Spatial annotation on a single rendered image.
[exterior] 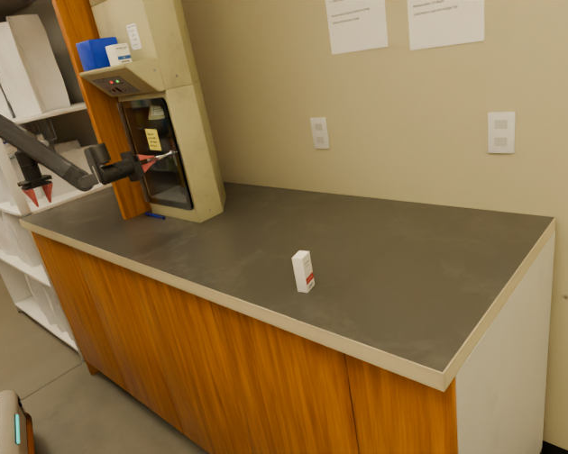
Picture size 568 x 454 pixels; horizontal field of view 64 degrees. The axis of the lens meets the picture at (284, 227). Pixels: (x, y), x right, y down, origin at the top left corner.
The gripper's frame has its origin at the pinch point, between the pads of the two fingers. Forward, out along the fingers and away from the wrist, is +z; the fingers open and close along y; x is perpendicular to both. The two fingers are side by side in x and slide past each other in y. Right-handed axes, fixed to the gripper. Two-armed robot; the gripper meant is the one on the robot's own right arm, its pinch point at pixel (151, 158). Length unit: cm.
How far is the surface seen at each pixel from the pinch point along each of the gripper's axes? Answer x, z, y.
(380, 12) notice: -71, 47, 23
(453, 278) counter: -99, 3, -40
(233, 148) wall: 14, 49, -8
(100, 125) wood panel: 24.1, -1.6, 16.3
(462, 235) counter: -93, 25, -39
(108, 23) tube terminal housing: 5.7, 5.4, 46.6
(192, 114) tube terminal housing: -12.7, 13.1, 10.5
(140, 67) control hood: -15.0, -1.7, 28.1
